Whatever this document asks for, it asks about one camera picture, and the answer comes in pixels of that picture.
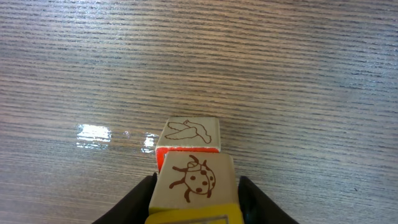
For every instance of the orange-sided bird block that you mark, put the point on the orange-sided bird block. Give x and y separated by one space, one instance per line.
197 134

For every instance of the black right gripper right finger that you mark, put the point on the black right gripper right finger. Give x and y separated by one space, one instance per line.
257 207

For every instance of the yellow-top tower block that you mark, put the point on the yellow-top tower block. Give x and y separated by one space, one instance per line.
195 187

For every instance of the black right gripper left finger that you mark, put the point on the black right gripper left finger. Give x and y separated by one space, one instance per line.
133 208

